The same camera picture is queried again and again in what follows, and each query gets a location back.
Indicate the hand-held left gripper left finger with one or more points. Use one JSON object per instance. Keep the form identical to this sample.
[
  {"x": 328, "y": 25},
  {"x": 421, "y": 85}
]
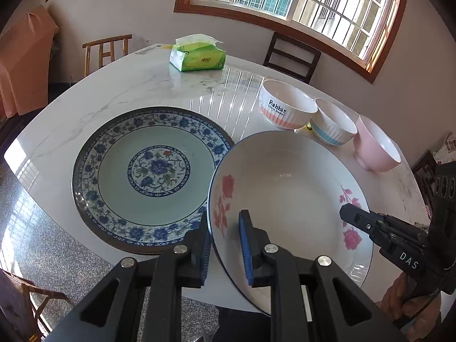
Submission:
[{"x": 205, "y": 253}]

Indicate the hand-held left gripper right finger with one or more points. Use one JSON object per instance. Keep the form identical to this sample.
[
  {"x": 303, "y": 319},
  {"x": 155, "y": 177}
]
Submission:
[{"x": 245, "y": 245}]

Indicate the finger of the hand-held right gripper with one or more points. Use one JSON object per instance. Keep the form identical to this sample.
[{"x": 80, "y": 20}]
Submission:
[{"x": 356, "y": 219}]

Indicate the white floral bowl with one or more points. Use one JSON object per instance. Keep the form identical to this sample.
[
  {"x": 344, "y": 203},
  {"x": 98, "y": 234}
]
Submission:
[{"x": 285, "y": 192}]

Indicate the blue floral porcelain plate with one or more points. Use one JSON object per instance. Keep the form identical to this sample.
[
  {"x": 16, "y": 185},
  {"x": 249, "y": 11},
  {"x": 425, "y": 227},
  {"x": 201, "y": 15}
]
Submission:
[{"x": 158, "y": 169}]

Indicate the white bowl with blue stripe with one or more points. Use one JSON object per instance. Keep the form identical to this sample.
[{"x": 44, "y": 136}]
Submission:
[{"x": 333, "y": 121}]

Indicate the white bowl with pink stripes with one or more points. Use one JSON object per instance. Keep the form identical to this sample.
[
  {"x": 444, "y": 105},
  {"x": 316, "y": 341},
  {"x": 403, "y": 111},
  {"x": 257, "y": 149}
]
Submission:
[{"x": 285, "y": 99}]

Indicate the person's right hand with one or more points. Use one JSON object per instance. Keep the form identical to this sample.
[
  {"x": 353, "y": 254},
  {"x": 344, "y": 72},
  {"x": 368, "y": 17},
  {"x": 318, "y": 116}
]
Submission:
[{"x": 395, "y": 299}]

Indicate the dark carved wooden chair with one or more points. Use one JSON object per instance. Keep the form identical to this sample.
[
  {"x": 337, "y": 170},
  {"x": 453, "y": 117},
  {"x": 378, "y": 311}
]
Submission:
[{"x": 425, "y": 174}]

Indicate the printed paper stack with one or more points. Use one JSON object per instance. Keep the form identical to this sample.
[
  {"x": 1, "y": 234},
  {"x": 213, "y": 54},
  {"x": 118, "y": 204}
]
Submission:
[{"x": 447, "y": 148}]

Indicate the rattan chair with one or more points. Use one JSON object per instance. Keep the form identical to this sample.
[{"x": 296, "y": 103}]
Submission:
[{"x": 21, "y": 292}]

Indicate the green tissue pack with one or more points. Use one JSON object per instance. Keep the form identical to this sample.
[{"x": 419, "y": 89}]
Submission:
[{"x": 197, "y": 57}]

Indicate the light wooden chair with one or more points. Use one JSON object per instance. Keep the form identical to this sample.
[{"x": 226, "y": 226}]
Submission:
[{"x": 107, "y": 51}]

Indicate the brown framed window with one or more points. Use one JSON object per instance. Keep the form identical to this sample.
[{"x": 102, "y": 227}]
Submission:
[{"x": 302, "y": 0}]

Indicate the orange cloth cover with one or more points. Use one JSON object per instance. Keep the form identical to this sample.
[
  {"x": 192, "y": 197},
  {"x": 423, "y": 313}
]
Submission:
[{"x": 25, "y": 64}]

